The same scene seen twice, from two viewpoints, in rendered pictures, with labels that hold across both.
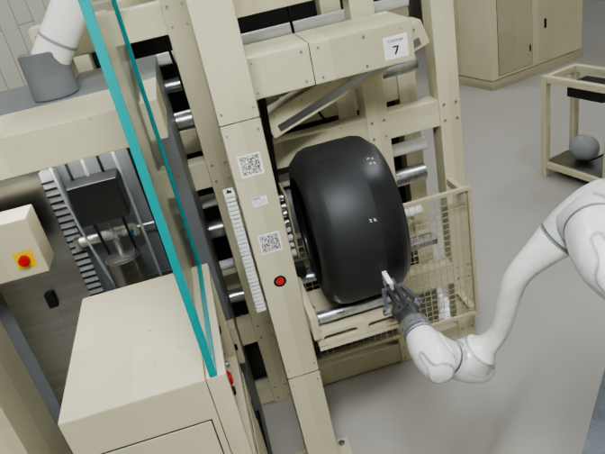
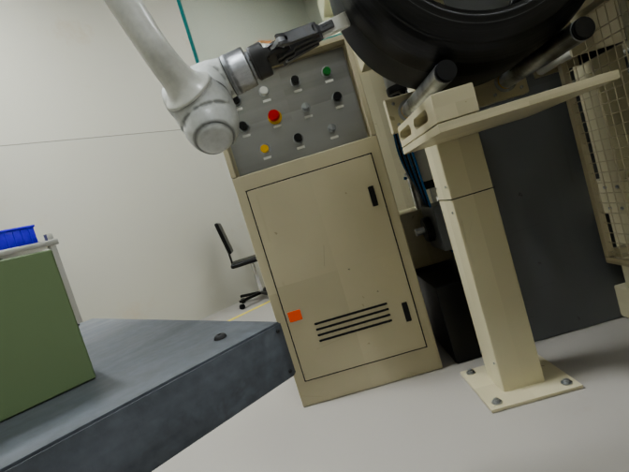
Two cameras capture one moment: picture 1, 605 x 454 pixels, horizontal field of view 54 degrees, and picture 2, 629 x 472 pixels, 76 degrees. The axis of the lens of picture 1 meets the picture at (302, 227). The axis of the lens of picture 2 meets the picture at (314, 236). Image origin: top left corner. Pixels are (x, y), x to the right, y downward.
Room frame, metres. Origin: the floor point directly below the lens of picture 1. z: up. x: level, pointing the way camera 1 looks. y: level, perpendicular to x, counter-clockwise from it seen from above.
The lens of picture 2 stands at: (1.57, -1.18, 0.72)
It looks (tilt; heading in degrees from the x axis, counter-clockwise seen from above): 4 degrees down; 99
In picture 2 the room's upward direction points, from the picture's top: 17 degrees counter-clockwise
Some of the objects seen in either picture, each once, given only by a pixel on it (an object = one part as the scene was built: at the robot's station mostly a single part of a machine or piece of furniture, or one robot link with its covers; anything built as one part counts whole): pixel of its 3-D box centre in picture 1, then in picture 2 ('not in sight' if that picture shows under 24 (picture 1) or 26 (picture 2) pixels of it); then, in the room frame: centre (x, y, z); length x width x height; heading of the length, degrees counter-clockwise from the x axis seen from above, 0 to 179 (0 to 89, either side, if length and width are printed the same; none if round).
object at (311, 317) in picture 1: (303, 298); (455, 96); (1.88, 0.05, 0.90); 0.40 x 0.03 x 0.10; 7
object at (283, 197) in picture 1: (267, 225); (563, 10); (2.25, 0.14, 1.05); 0.20 x 0.15 x 0.30; 97
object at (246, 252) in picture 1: (247, 251); not in sight; (1.81, 0.21, 1.19); 0.05 x 0.04 x 0.48; 7
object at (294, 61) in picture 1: (323, 53); not in sight; (2.21, -0.21, 1.71); 0.61 x 0.25 x 0.15; 97
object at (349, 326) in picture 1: (362, 320); (431, 121); (1.76, -0.14, 0.83); 0.36 x 0.09 x 0.06; 97
